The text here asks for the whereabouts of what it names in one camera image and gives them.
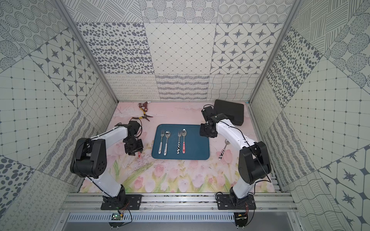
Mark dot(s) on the aluminium mounting rail frame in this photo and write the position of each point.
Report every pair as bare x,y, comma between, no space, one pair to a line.
179,202

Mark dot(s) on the teal plastic tray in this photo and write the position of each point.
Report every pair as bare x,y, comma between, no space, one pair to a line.
197,147

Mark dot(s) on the white handled spoon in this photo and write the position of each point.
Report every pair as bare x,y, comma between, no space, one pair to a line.
167,135

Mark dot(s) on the white perforated cable duct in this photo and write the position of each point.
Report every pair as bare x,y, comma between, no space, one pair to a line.
154,217

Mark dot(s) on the yellow handled pliers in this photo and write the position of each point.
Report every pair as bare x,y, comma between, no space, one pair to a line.
144,116

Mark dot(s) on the white handled fork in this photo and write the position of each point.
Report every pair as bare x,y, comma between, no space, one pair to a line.
161,142

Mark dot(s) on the dark red hand tool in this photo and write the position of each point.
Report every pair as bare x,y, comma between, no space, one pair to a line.
144,105

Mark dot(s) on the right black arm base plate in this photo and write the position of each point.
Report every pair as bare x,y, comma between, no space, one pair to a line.
231,202

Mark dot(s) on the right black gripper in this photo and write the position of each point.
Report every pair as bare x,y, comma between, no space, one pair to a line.
203,133

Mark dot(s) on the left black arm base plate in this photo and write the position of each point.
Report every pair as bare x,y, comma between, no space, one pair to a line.
131,202

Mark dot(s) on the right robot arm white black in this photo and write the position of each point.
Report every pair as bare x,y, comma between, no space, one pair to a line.
254,163

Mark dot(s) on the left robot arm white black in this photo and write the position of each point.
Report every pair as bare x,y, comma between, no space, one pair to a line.
90,158

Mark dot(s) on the black plastic tool case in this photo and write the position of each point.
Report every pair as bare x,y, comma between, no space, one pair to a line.
234,111

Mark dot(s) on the cow pattern handled spoon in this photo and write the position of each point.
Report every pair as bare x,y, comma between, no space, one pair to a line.
224,149

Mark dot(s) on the right controller board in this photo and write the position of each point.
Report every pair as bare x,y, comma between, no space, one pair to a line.
241,220

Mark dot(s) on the pink handled spoon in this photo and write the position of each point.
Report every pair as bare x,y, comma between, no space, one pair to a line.
184,133

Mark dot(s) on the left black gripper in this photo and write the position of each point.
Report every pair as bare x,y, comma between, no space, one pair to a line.
133,147

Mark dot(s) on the left controller board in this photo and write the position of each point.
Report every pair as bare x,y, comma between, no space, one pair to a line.
116,221

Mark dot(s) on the cow pattern handled fork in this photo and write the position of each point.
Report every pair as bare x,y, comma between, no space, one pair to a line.
178,144

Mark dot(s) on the controller board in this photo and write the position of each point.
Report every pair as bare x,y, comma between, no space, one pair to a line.
241,220
116,221

